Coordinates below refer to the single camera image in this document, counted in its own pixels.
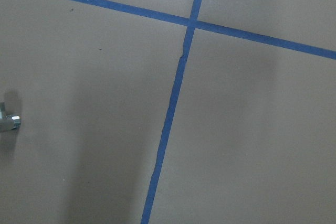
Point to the chrome angle valve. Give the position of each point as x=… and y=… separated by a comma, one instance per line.
x=8, y=122

